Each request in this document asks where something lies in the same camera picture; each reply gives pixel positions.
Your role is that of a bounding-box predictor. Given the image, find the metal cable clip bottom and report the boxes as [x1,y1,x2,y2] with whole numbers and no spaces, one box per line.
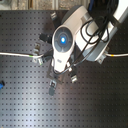
[49,80,57,96]

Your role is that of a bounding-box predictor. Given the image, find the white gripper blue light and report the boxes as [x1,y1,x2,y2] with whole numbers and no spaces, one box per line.
[48,26,74,83]

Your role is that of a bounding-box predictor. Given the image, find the metal cable clip top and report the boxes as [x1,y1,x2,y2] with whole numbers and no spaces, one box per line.
[51,12,58,23]

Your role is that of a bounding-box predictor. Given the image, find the metal cable clip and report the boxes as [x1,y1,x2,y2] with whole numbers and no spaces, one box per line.
[33,42,40,54]
[33,57,44,65]
[69,68,78,83]
[51,12,58,23]
[49,80,57,96]

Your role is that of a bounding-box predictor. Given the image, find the metal cable clip upper left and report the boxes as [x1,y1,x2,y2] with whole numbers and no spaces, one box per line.
[33,42,40,54]

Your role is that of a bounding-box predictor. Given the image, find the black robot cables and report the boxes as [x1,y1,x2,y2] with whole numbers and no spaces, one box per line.
[71,0,116,66]

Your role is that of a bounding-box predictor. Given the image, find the white cable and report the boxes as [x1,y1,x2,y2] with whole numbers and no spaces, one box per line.
[0,51,44,60]

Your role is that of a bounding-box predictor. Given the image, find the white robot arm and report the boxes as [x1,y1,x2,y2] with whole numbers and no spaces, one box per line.
[51,0,128,83]

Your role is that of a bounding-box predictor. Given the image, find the metal cable clip right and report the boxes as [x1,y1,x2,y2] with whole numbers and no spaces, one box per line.
[69,68,78,83]

